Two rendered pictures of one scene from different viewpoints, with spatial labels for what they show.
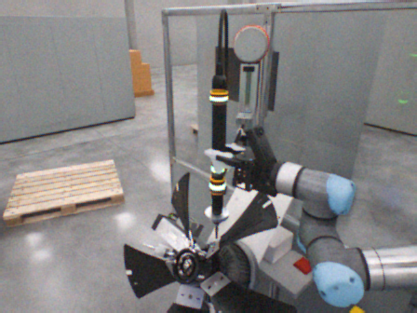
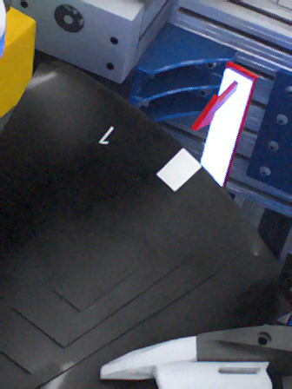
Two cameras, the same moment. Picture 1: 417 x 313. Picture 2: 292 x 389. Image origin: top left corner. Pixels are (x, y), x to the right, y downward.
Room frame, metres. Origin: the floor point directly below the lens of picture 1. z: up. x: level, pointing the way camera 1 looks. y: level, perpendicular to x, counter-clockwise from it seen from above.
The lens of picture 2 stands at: (0.76, 0.27, 1.72)
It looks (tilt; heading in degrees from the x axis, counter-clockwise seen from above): 47 degrees down; 247
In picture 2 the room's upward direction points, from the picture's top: 11 degrees clockwise
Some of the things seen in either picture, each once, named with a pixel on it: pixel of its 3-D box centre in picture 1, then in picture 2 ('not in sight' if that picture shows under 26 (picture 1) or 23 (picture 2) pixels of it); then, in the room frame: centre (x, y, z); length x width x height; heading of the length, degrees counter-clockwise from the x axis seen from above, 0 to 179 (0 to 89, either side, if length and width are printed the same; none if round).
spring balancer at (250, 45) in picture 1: (250, 44); not in sight; (1.43, -0.20, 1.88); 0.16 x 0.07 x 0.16; 76
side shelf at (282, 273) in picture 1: (277, 262); not in sight; (1.18, -0.37, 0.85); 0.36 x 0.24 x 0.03; 41
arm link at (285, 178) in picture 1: (289, 178); not in sight; (0.60, -0.19, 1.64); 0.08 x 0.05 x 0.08; 141
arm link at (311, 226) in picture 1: (317, 233); not in sight; (0.54, -0.25, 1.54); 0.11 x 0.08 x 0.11; 174
